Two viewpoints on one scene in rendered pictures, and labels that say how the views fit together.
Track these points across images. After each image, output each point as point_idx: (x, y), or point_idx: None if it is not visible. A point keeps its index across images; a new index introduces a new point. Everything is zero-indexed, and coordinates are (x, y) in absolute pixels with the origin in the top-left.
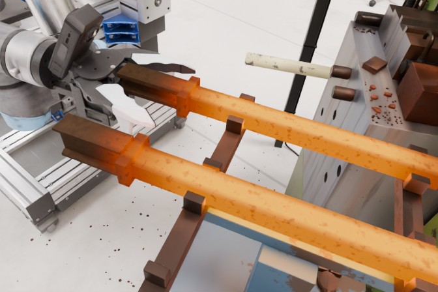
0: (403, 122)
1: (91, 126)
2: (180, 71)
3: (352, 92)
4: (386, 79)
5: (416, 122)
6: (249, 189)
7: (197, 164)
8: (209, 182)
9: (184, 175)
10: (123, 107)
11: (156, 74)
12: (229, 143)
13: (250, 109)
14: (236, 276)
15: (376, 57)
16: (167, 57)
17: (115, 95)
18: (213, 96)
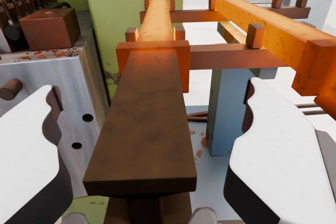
0: (74, 48)
1: None
2: (60, 105)
3: (15, 80)
4: (11, 54)
5: (73, 44)
6: (257, 13)
7: (275, 25)
8: (281, 20)
9: (298, 26)
10: (292, 104)
11: (135, 83)
12: (200, 46)
13: (157, 23)
14: (210, 164)
15: None
16: (4, 118)
17: (284, 140)
18: (153, 38)
